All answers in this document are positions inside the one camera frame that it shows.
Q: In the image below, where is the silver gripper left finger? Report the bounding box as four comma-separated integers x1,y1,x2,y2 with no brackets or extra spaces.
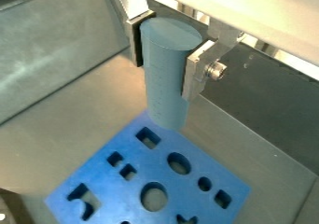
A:
115,0,156,66

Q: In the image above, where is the grey-blue oval peg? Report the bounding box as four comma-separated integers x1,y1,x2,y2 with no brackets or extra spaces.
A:
140,17,202,130

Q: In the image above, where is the dark round object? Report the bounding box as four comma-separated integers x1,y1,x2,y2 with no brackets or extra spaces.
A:
0,188,33,224

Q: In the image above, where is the blue shape sorter board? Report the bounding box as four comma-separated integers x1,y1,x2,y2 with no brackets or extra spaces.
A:
45,113,251,224

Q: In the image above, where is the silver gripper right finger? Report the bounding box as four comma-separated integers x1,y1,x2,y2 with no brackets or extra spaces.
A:
182,18,243,102

